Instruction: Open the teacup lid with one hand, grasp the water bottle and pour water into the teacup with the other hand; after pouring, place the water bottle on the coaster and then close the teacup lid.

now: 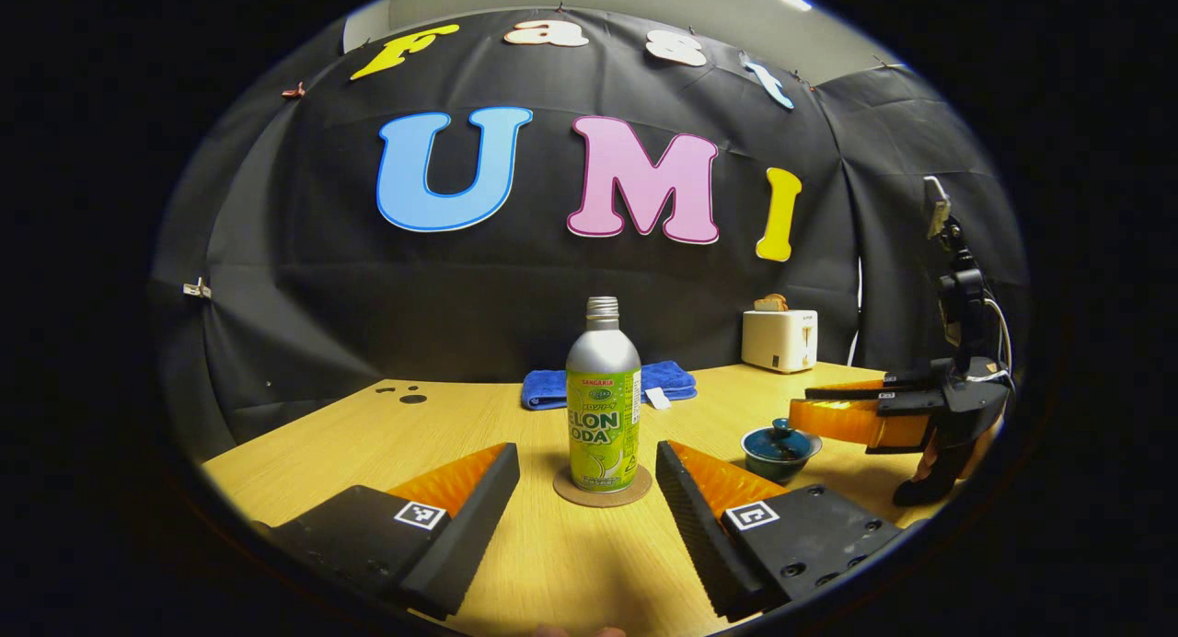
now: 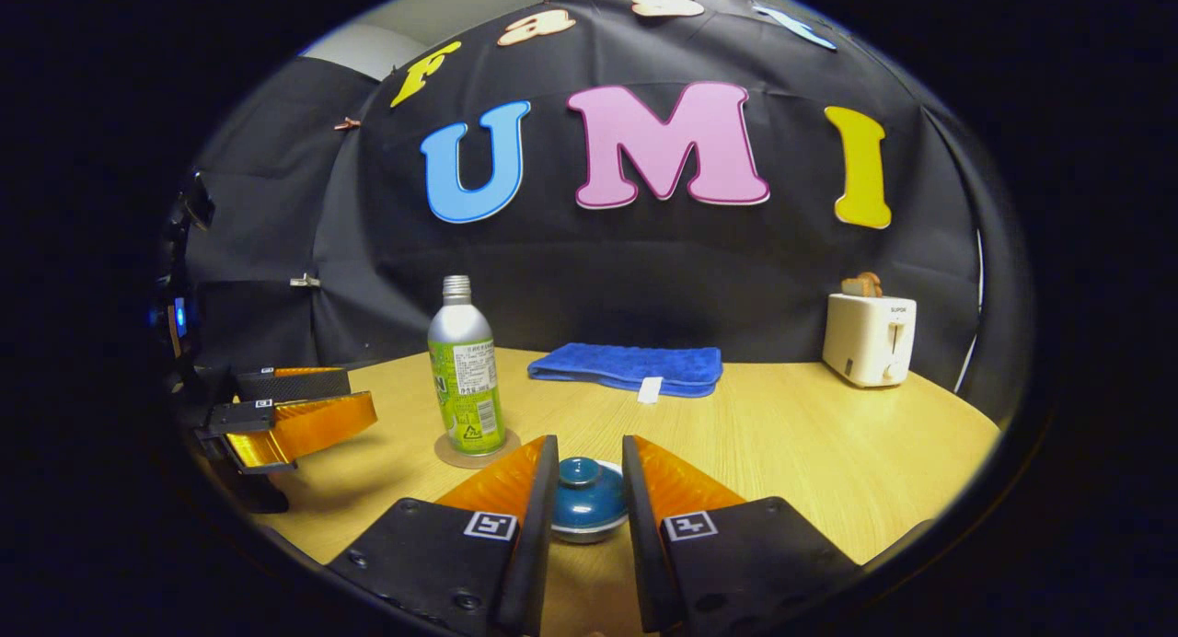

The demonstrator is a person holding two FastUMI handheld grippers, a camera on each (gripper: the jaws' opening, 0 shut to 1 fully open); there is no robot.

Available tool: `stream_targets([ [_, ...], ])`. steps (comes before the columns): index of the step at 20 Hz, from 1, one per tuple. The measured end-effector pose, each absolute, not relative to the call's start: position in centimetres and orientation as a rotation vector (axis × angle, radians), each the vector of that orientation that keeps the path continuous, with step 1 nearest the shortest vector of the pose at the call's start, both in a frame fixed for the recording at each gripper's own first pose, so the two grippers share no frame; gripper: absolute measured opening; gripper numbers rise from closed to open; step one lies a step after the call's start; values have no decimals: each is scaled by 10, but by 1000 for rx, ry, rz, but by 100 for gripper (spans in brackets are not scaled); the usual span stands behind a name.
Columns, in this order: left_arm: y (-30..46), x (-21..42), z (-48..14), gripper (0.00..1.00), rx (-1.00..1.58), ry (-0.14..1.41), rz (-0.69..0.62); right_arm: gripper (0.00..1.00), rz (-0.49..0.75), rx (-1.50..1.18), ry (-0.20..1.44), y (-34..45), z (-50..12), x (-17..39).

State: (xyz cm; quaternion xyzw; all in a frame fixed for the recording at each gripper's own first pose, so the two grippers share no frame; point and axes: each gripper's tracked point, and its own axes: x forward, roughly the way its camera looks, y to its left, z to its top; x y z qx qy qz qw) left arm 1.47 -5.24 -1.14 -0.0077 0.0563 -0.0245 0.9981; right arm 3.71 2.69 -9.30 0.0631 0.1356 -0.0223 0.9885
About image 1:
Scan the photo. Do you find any round brown coaster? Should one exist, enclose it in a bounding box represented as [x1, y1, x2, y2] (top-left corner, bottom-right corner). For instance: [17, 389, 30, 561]
[553, 462, 653, 508]

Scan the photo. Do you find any teal teacup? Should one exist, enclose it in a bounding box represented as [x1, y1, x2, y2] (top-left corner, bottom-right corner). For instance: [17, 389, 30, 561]
[741, 418, 824, 484]

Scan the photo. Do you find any blue towel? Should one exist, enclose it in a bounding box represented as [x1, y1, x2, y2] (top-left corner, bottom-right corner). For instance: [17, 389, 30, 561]
[521, 360, 698, 411]

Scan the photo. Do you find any white toaster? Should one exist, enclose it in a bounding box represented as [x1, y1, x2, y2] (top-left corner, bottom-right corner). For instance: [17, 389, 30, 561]
[742, 309, 819, 374]

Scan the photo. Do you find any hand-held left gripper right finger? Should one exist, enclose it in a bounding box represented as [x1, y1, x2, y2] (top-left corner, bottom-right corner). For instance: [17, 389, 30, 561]
[655, 439, 907, 624]

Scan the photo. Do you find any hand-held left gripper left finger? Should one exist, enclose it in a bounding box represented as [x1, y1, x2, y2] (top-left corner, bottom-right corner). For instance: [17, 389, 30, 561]
[253, 442, 521, 621]

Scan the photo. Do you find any black backdrop cloth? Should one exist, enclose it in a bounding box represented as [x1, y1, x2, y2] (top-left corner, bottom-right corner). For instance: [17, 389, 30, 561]
[147, 6, 1032, 463]

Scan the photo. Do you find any silver green water bottle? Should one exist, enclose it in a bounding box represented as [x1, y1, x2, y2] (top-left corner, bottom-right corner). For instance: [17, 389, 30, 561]
[564, 296, 643, 494]

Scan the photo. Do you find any teal teacup lid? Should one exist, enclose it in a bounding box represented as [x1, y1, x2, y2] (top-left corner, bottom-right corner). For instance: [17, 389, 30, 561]
[744, 418, 820, 461]

